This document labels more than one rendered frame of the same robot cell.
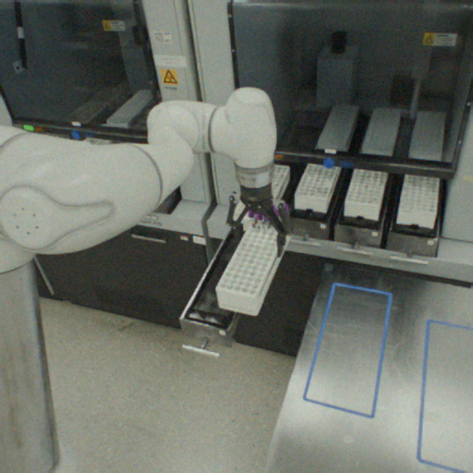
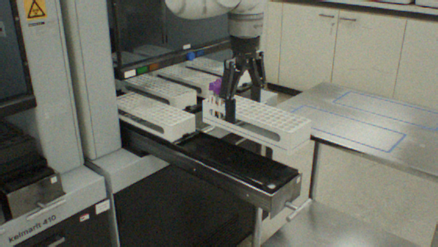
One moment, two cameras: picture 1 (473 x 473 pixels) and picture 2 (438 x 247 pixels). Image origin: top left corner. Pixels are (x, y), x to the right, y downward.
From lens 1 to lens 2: 125 cm
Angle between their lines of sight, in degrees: 61
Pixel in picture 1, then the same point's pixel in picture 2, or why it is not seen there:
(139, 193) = not seen: outside the picture
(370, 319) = (323, 116)
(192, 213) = (85, 179)
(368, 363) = (362, 125)
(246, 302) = (307, 130)
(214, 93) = (87, 18)
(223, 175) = (98, 118)
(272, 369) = not seen: outside the picture
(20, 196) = not seen: outside the picture
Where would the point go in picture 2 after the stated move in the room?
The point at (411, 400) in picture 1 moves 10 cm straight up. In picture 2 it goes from (393, 121) to (400, 91)
